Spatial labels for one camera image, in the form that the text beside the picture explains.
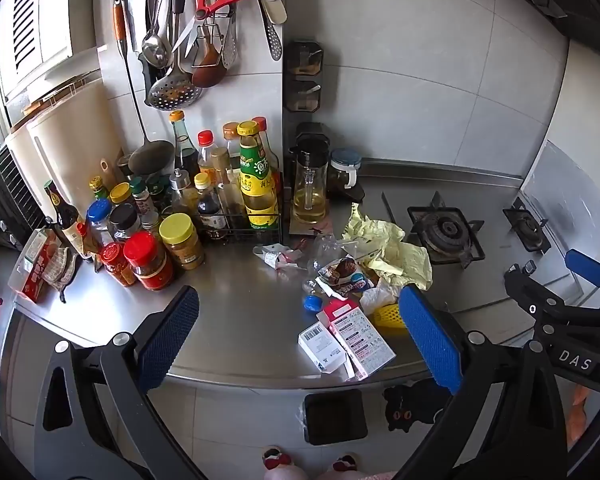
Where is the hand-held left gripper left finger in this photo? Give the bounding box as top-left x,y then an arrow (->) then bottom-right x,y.
32,285 -> 201,480

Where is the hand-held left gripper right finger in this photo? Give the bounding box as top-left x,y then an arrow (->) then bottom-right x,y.
399,285 -> 568,480

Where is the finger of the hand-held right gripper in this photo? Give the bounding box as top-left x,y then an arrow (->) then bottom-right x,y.
504,261 -> 600,328
565,249 -> 600,308

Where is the yellow plastic mesh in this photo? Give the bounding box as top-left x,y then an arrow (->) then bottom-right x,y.
371,302 -> 411,336

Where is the white tissue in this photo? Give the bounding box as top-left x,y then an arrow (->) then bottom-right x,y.
360,280 -> 398,311

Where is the small white barcode box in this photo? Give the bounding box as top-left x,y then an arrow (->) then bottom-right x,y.
298,321 -> 351,373

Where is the chocolate snack wrapper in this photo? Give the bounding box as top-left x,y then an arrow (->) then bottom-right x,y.
316,256 -> 376,301

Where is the black plastic bin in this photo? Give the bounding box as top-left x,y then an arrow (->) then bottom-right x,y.
302,390 -> 368,446

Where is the pink and white box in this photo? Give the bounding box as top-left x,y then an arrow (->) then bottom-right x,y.
316,297 -> 397,380

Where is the black cat floor sticker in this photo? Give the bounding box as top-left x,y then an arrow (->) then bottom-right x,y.
382,377 -> 453,433

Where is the gas stove burner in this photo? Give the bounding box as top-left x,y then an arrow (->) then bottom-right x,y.
407,192 -> 486,268
502,197 -> 551,253

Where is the clear splash guard sheet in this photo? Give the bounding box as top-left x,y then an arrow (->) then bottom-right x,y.
520,140 -> 600,306

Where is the large red lid jar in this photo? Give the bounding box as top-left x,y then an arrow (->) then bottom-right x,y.
123,231 -> 175,291

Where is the yellow crumpled paper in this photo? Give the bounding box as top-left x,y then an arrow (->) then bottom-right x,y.
341,203 -> 433,291

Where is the small red lid jar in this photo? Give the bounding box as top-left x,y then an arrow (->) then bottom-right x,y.
100,242 -> 136,287

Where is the large yellow lid jar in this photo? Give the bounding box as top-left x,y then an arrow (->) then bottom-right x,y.
159,213 -> 206,271

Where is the patterned snack bag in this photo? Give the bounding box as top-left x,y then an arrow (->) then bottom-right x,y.
45,247 -> 83,303

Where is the black lid jar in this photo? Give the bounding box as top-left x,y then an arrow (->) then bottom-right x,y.
109,203 -> 141,241

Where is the crumpled white packet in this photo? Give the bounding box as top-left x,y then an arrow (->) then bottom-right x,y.
252,242 -> 306,272

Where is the small yellow cap soy bottle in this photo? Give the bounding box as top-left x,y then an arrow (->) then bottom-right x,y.
194,173 -> 228,231

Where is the red cardboard box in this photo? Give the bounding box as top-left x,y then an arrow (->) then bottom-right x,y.
10,230 -> 61,303

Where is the small yellow lid jar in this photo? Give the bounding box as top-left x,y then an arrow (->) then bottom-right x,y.
109,182 -> 137,206

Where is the dark sauce bottle brown label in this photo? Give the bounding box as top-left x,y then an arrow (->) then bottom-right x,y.
44,180 -> 93,261

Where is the pink fleece clothing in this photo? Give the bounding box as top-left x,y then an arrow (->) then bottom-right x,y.
265,465 -> 396,480

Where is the yellow label oil bottle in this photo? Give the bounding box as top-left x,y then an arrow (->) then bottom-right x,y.
237,121 -> 279,231

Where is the glass jar blue lid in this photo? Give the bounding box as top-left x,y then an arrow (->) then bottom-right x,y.
328,148 -> 362,196

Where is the red cap sauce bottle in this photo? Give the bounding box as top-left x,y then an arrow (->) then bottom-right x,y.
197,130 -> 217,181

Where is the glass oil dispenser black lid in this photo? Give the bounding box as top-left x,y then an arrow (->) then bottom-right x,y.
290,135 -> 331,226

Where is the black dish rack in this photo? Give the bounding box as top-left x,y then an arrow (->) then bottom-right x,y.
0,145 -> 46,251

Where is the cream cutting board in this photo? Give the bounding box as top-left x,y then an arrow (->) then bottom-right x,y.
27,77 -> 123,226

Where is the steel slotted skimmer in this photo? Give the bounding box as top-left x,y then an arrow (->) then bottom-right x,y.
148,0 -> 203,111

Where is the brown ladle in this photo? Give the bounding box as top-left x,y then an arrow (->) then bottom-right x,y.
191,20 -> 228,88

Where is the steel spoon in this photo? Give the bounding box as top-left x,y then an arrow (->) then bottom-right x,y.
141,0 -> 173,67

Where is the black wire bottle rack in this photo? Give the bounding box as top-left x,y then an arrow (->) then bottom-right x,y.
197,170 -> 283,243

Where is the black wall spice box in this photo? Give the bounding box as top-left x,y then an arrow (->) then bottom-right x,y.
286,79 -> 323,112
286,40 -> 325,77

